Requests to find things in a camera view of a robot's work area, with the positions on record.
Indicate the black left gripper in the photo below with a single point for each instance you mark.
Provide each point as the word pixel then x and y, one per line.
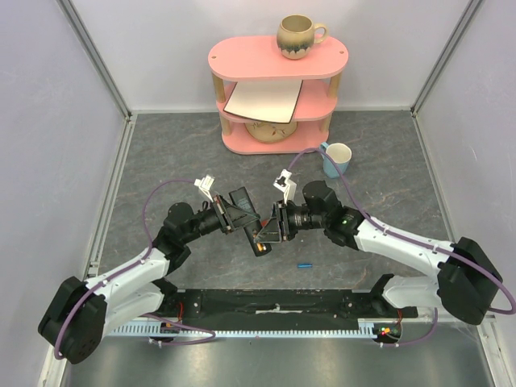
pixel 230 217

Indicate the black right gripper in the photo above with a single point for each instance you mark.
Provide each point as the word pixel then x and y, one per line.
pixel 280 220

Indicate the black remote control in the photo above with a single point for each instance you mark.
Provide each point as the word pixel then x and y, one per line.
pixel 252 226

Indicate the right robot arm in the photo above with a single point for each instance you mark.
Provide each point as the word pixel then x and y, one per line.
pixel 456 276

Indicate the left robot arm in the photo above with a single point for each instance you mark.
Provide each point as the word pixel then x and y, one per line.
pixel 82 313

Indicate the beige bird-painted bowl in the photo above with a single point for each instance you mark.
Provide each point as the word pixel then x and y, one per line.
pixel 270 133

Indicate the light blue mug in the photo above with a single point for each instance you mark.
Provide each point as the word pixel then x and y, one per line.
pixel 336 160

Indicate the pink three-tier shelf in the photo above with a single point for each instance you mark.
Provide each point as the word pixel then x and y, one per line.
pixel 257 58

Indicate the white square plate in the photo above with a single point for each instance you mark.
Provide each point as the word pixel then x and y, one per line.
pixel 272 101

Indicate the beige ceramic mug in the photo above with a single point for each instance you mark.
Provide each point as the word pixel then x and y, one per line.
pixel 297 34

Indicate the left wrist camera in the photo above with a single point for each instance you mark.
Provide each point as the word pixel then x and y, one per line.
pixel 204 186

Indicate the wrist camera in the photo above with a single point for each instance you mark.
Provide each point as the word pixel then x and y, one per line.
pixel 284 183
pixel 204 186

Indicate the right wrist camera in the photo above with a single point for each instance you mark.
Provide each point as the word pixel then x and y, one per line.
pixel 284 183

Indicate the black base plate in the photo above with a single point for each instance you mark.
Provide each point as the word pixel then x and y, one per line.
pixel 278 309

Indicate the white cable duct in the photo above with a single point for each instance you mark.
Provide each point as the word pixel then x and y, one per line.
pixel 160 330

